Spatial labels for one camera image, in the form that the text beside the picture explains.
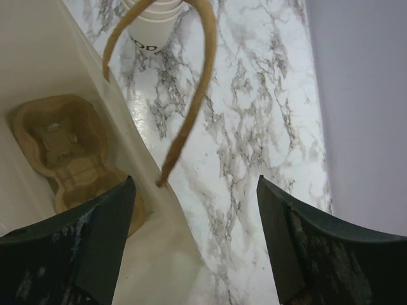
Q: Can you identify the brown cardboard cup carrier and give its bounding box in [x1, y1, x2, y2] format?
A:
[11, 94, 149, 239]

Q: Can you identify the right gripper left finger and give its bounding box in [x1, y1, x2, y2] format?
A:
[1, 177, 136, 304]

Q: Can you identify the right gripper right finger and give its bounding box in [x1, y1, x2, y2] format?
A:
[257, 177, 406, 304]

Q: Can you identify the stack of white paper cups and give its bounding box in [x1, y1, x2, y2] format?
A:
[127, 0, 185, 55]

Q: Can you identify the brown paper bag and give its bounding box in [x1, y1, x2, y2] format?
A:
[1, 1, 217, 304]

